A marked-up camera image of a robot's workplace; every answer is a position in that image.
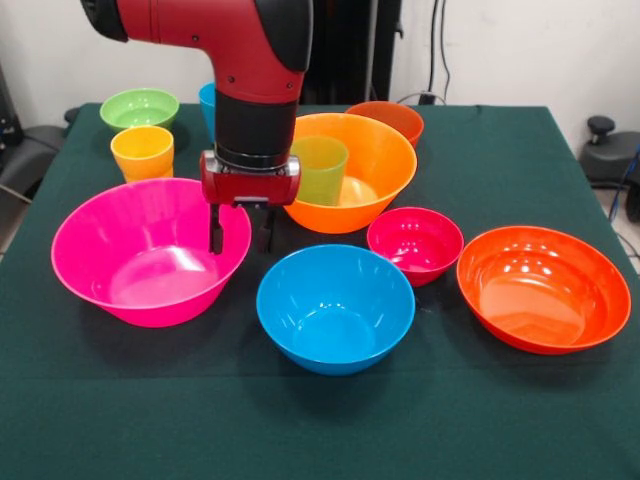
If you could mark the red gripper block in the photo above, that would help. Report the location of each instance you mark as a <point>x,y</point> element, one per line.
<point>250,185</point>

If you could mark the green cup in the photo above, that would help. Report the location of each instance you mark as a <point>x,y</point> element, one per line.
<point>322,175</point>

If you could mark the large magenta bowl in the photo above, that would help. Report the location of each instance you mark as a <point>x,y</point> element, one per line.
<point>125,250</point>

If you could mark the blue bowl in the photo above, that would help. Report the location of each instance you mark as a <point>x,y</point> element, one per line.
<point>335,310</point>

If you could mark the large orange bowl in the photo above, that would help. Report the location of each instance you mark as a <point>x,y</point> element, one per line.
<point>380,165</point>

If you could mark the small red-orange bowl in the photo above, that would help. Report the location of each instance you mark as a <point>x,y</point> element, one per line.
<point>400,120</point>

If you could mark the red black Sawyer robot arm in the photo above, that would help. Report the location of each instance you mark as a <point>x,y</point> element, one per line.
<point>250,55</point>

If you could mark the yellow cup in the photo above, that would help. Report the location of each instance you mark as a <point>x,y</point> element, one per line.
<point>142,150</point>
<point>147,175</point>

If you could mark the blue cup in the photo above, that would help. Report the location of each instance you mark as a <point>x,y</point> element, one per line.
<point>207,110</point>

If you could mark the green bowl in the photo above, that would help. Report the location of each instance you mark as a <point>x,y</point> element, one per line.
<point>139,107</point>

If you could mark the small crimson bowl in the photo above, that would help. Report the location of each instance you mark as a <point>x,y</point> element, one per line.
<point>415,245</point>

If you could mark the dark green tablecloth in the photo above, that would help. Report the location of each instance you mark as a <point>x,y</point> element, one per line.
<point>400,400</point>

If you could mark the wide red-orange bowl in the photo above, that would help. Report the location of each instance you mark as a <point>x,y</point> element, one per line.
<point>542,292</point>

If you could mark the grey pedestal foot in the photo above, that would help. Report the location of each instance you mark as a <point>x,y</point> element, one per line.
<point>607,160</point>
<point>25,160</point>

